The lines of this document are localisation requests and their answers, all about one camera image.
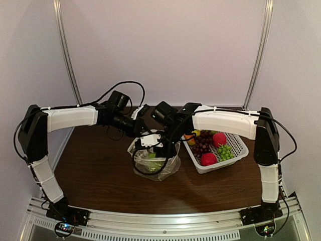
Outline orange red fake mango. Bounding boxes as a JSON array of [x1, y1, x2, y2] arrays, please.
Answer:
[[183, 133, 197, 146]]

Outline aluminium frame post right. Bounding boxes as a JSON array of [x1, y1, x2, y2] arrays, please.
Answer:
[[243, 0, 274, 109]]

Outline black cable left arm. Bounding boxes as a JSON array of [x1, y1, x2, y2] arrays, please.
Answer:
[[14, 80, 146, 176]]

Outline green fake grapes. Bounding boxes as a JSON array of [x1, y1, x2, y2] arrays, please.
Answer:
[[217, 144, 234, 162]]

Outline yellow fake pear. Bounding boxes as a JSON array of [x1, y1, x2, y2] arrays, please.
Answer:
[[192, 130, 201, 137]]

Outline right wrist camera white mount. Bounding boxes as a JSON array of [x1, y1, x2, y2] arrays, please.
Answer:
[[134, 134, 163, 150]]

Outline aluminium front rail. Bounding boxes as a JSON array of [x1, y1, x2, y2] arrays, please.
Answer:
[[18, 196, 311, 240]]

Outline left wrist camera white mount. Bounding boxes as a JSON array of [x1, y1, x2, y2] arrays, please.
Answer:
[[131, 104, 150, 120]]

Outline white perforated plastic basket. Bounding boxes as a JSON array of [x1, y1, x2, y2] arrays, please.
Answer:
[[182, 130, 249, 174]]

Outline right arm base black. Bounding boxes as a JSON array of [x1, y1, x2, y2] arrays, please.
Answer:
[[240, 202, 283, 225]]

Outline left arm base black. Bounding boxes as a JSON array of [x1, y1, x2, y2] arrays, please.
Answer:
[[45, 194, 89, 226]]

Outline aluminium frame post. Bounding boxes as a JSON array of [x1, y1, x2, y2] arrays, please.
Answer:
[[243, 0, 274, 109], [53, 0, 83, 104]]

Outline clear polka dot zip bag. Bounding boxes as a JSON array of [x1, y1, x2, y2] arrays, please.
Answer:
[[127, 138, 181, 182]]

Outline dark fake grapes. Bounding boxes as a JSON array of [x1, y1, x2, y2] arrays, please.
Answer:
[[191, 130, 213, 159]]

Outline red fake apple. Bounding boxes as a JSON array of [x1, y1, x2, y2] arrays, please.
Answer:
[[200, 153, 217, 166]]

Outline aluminium frame post left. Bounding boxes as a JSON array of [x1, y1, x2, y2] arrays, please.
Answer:
[[53, 0, 83, 104]]

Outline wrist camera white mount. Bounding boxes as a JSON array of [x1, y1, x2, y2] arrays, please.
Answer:
[[134, 134, 163, 150], [131, 104, 150, 120]]

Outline green fake apple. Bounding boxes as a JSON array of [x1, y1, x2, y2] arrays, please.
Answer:
[[140, 153, 165, 173]]

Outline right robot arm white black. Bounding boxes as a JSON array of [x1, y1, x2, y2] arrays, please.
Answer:
[[151, 101, 279, 216]]

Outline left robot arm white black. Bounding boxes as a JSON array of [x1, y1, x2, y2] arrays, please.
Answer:
[[14, 91, 149, 218]]

